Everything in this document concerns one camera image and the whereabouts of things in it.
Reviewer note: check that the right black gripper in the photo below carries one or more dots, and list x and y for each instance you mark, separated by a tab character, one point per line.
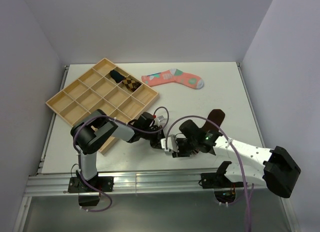
181	153

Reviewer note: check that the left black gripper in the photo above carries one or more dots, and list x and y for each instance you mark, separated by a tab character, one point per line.
156	143

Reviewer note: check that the brown striped sock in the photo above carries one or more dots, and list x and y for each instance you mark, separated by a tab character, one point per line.
216	116

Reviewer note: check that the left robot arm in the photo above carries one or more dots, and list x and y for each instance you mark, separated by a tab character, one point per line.
91	133

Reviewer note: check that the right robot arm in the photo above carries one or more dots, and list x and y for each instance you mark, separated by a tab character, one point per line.
273	168

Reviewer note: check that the brown argyle rolled sock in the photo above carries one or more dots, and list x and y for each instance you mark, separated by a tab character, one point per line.
131	84

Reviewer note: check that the dark blue rolled sock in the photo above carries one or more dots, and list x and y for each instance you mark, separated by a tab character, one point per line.
116	76

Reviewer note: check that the wooden compartment tray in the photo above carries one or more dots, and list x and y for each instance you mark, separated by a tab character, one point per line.
95	89

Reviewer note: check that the pink patterned sock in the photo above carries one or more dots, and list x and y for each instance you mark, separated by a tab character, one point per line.
174	76

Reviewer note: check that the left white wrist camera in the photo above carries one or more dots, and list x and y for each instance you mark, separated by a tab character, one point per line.
159	120

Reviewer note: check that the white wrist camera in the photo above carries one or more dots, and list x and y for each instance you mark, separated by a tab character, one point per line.
169	144
159	120

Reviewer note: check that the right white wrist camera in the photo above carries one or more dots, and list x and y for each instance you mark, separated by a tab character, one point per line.
169	144

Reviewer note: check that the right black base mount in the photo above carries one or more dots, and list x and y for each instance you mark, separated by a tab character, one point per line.
226	190

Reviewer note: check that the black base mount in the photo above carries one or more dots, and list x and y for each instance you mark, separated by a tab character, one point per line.
226	190
77	186

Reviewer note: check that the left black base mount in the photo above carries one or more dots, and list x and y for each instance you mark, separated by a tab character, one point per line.
77	186

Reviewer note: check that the aluminium frame rail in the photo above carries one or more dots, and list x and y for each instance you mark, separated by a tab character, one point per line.
133	182

